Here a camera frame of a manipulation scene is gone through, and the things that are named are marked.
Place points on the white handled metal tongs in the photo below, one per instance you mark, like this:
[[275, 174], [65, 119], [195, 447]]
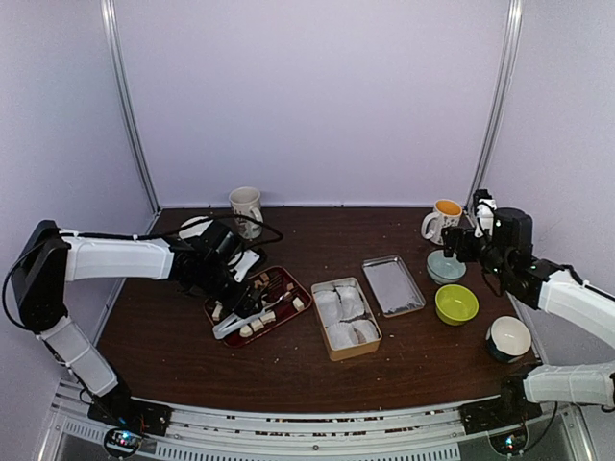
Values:
[[233, 323]]

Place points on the white paper cup liner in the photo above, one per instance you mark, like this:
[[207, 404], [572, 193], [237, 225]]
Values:
[[365, 330], [329, 307], [351, 302], [342, 336]]

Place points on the dark red chocolate tray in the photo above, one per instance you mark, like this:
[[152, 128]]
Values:
[[273, 280]]

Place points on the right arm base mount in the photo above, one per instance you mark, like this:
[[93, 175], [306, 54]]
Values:
[[504, 424]]

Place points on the right aluminium frame post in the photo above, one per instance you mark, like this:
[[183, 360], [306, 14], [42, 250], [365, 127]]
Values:
[[511, 41]]

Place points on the aluminium frame post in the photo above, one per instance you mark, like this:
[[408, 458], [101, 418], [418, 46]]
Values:
[[108, 11], [511, 41]]

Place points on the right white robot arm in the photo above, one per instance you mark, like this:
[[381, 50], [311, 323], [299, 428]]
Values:
[[501, 243]]

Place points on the white block chocolate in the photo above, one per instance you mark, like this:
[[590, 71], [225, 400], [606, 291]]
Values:
[[298, 304]]

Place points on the beige tin box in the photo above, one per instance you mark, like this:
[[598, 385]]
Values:
[[360, 349]]

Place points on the orange inside white mug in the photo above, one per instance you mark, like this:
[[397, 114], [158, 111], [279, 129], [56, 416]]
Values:
[[445, 214]]

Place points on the lime green bowl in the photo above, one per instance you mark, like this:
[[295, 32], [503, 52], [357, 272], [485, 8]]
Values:
[[456, 305]]

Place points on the light blue bowl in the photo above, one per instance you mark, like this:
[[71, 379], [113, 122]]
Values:
[[444, 270]]

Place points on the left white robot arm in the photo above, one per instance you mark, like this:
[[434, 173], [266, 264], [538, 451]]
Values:
[[203, 254]]

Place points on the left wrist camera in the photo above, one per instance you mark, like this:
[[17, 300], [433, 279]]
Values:
[[244, 262]]

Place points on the dark blue white bowl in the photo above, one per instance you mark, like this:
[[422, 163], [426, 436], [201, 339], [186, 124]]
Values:
[[508, 339]]

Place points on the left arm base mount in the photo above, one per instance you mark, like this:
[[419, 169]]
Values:
[[132, 429]]

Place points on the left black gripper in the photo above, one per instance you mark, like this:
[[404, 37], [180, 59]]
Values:
[[243, 310]]

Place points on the patterned white mug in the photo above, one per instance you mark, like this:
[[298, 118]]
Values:
[[245, 202]]

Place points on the bear print tin lid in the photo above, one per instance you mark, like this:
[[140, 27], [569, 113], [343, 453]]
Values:
[[393, 286]]

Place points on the left aluminium frame post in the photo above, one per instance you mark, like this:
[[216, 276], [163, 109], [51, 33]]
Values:
[[108, 11]]

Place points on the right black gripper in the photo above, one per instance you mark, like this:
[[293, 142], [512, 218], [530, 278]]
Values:
[[451, 242]]

